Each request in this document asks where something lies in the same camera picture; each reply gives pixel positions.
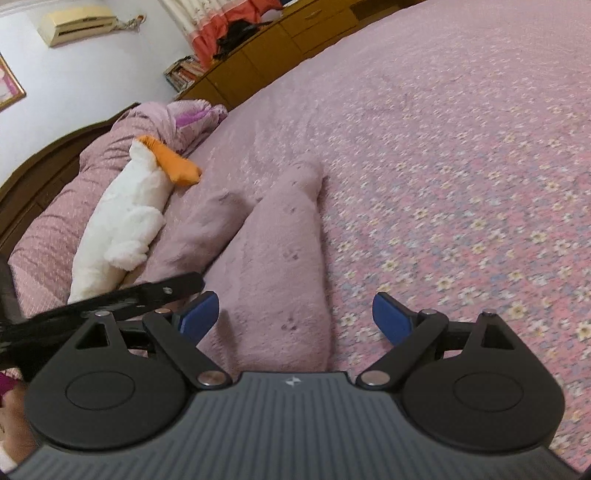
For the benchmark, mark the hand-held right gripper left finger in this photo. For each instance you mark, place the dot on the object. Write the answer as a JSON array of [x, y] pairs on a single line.
[[199, 314]]

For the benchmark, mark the person's left forearm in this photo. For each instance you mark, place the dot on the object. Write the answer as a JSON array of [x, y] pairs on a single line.
[[16, 415]]

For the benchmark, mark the framed wall picture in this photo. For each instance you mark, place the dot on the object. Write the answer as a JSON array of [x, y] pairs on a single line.
[[9, 83]]

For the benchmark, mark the dark wooden headboard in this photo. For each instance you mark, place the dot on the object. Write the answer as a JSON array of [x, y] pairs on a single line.
[[37, 170]]

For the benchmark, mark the air conditioner pipe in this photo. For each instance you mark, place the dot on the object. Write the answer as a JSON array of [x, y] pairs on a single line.
[[131, 22]]

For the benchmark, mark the pink floral bedsheet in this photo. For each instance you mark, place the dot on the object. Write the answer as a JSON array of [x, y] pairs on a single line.
[[461, 138]]

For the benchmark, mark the black bag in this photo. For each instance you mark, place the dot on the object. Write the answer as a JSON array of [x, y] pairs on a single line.
[[235, 39]]

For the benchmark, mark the long wooden cabinet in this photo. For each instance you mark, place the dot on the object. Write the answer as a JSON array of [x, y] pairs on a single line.
[[277, 41]]

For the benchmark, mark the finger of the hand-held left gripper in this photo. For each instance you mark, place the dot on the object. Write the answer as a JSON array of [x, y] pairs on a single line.
[[138, 295]]

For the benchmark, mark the cream wall air conditioner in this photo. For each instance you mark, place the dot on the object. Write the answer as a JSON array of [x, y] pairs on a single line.
[[76, 23]]

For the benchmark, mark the pink knit sweater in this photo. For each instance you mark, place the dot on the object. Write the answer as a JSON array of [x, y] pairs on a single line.
[[277, 258]]

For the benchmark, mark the white plush duck toy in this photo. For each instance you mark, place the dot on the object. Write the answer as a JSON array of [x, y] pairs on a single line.
[[120, 221]]

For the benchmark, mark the floral curtain with orange hem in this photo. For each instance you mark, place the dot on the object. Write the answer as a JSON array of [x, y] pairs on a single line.
[[212, 23]]

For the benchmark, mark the row of books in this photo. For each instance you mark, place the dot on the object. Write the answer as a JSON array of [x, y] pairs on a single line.
[[184, 71]]

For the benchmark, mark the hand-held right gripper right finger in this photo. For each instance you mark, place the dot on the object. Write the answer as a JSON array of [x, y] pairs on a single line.
[[392, 318]]

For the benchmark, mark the pink rolled quilt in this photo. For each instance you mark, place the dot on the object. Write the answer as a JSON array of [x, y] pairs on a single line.
[[147, 120]]

